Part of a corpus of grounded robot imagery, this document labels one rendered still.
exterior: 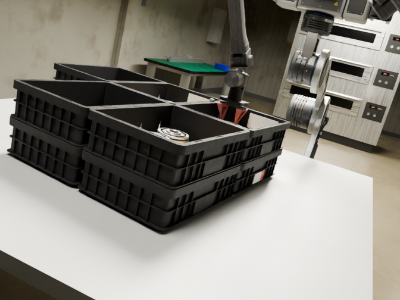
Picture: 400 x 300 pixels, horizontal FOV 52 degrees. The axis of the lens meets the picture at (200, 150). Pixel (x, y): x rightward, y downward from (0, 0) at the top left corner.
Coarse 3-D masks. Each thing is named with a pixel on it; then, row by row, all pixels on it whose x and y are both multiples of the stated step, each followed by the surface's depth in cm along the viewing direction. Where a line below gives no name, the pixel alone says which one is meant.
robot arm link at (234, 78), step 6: (252, 60) 156; (228, 72) 150; (234, 72) 149; (240, 72) 153; (228, 78) 150; (234, 78) 149; (240, 78) 150; (228, 84) 151; (234, 84) 150; (240, 84) 153
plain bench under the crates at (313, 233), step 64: (0, 128) 145; (0, 192) 100; (64, 192) 108; (256, 192) 143; (320, 192) 160; (0, 256) 79; (64, 256) 81; (128, 256) 87; (192, 256) 93; (256, 256) 99; (320, 256) 107
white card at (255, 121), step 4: (252, 116) 166; (256, 116) 165; (260, 116) 164; (248, 120) 167; (252, 120) 166; (256, 120) 165; (260, 120) 165; (264, 120) 164; (268, 120) 163; (272, 120) 162; (248, 124) 167; (252, 124) 166; (256, 124) 166; (260, 124) 165; (264, 124) 164; (268, 124) 163; (272, 124) 162; (252, 128) 167
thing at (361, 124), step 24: (336, 24) 633; (360, 24) 623; (384, 24) 610; (336, 48) 641; (360, 48) 628; (384, 48) 615; (336, 72) 644; (360, 72) 630; (384, 72) 619; (288, 96) 680; (312, 96) 664; (336, 96) 649; (360, 96) 639; (384, 96) 625; (336, 120) 659; (360, 120) 644; (384, 120) 630; (360, 144) 654
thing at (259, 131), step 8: (176, 104) 139; (184, 104) 143; (192, 104) 147; (200, 104) 152; (208, 104) 158; (200, 112) 135; (256, 112) 165; (280, 120) 161; (256, 128) 131; (264, 128) 135; (272, 128) 141; (280, 128) 150; (288, 128) 158; (256, 136) 130
